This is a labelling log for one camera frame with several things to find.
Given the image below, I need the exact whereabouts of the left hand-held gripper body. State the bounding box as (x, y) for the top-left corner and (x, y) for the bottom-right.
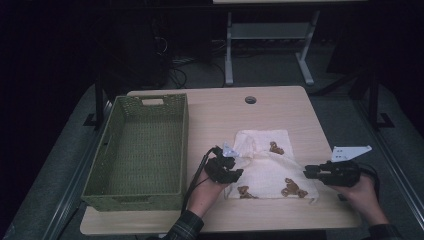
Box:
(204, 142), (240, 184)

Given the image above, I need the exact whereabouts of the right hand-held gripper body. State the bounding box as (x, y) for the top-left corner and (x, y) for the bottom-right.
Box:
(320, 145), (373, 188)

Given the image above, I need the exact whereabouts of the white cloth with bear print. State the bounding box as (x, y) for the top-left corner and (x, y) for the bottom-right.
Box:
(223, 129), (320, 205)

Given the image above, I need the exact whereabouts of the green woven basket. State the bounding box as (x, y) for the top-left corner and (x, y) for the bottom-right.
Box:
(80, 93), (190, 213)

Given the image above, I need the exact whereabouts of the person's left hand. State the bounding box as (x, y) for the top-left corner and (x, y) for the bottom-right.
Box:
(187, 177), (231, 218)

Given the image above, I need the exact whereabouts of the person's right hand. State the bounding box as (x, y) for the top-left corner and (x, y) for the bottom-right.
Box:
(328, 174), (389, 227)

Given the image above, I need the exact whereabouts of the black metal stand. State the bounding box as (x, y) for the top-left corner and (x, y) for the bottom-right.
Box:
(368, 71), (395, 131)
(83, 73), (108, 129)

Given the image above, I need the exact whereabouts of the left hand-held gripper black cable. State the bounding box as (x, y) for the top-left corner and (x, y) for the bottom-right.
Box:
(181, 146), (218, 214)

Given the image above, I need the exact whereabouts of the grey metal floor rail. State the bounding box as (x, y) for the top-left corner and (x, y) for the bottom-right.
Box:
(352, 99), (424, 232)
(41, 101), (114, 240)

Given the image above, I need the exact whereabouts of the looped black floor cable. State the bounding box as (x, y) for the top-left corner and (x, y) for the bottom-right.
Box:
(167, 65), (188, 90)

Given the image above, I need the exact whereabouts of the white metal table frame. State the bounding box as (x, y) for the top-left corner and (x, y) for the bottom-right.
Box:
(212, 0), (368, 87)

